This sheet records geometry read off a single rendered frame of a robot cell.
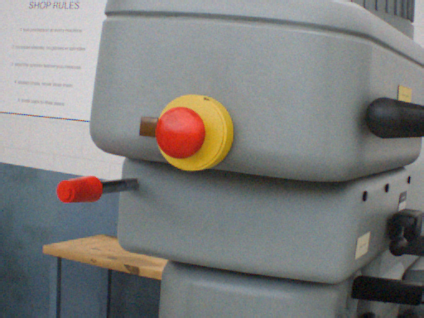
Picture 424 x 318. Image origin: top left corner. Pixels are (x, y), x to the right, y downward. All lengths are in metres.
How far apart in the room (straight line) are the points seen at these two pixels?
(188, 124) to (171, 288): 0.27
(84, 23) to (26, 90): 0.60
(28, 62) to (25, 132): 0.46
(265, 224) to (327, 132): 0.14
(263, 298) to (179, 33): 0.28
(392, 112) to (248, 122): 0.12
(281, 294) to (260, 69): 0.25
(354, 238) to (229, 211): 0.12
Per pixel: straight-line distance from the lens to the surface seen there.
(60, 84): 6.00
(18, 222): 6.20
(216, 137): 0.78
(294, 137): 0.78
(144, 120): 0.82
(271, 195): 0.88
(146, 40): 0.83
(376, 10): 1.17
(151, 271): 4.84
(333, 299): 0.96
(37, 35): 6.13
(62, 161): 5.98
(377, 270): 1.11
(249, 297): 0.94
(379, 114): 0.79
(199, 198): 0.91
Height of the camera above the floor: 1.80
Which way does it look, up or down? 4 degrees down
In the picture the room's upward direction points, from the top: 6 degrees clockwise
